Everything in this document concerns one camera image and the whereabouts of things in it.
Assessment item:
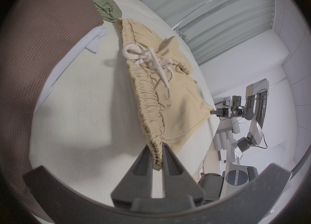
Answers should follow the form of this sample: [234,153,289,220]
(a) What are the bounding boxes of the brown shorts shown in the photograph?
[0,0,104,222]

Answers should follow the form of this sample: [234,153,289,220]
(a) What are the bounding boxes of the tan shorts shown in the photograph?
[115,18,215,171]

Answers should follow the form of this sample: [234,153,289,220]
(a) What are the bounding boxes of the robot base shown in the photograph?
[197,121,259,204]

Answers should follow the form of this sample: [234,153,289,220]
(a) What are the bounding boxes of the green garment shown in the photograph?
[91,0,122,23]

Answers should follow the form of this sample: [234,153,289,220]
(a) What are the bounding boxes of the bed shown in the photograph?
[29,0,220,205]

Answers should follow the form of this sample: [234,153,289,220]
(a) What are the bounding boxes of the white garment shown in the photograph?
[36,25,107,102]

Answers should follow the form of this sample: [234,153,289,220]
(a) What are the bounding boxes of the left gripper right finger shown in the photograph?
[161,144,205,199]

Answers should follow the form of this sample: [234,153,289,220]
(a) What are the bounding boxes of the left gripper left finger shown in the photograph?
[110,144,155,204]

